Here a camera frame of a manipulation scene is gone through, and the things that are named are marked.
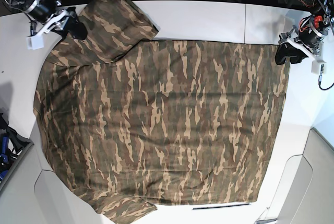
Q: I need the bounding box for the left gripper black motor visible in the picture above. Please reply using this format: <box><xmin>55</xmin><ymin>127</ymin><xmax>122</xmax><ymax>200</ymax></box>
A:
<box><xmin>275</xmin><ymin>15</ymin><xmax>329</xmax><ymax>65</ymax></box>

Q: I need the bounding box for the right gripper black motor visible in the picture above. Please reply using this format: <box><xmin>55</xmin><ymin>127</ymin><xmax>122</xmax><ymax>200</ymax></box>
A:
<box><xmin>26</xmin><ymin>0</ymin><xmax>88</xmax><ymax>39</ymax></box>

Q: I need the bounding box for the camouflage T-shirt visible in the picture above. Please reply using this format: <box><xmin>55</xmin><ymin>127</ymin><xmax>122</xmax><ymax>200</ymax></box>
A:
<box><xmin>33</xmin><ymin>0</ymin><xmax>290</xmax><ymax>223</ymax></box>

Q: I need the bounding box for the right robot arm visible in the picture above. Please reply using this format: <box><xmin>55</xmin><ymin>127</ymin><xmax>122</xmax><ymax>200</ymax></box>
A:
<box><xmin>4</xmin><ymin>0</ymin><xmax>289</xmax><ymax>69</ymax></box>

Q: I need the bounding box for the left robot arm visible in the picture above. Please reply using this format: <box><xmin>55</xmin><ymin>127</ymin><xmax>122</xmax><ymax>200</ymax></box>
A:
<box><xmin>275</xmin><ymin>0</ymin><xmax>333</xmax><ymax>65</ymax></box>

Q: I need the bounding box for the blue items bin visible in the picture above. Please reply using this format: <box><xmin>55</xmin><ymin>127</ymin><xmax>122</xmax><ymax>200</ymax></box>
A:
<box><xmin>1</xmin><ymin>113</ymin><xmax>33</xmax><ymax>183</ymax></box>

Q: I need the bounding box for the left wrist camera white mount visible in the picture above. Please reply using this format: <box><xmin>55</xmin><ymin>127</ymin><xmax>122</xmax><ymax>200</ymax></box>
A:
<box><xmin>287</xmin><ymin>38</ymin><xmax>327</xmax><ymax>75</ymax></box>

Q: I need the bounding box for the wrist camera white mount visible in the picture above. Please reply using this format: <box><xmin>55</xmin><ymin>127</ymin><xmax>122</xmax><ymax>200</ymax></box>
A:
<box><xmin>26</xmin><ymin>10</ymin><xmax>69</xmax><ymax>50</ymax></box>
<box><xmin>287</xmin><ymin>38</ymin><xmax>327</xmax><ymax>75</ymax></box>

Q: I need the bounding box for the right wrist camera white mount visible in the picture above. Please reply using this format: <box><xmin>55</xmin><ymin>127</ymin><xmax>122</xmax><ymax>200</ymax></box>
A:
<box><xmin>26</xmin><ymin>10</ymin><xmax>69</xmax><ymax>50</ymax></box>

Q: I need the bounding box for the black camera cable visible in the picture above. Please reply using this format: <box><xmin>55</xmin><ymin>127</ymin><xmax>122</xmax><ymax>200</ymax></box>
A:
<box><xmin>317</xmin><ymin>72</ymin><xmax>334</xmax><ymax>91</ymax></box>

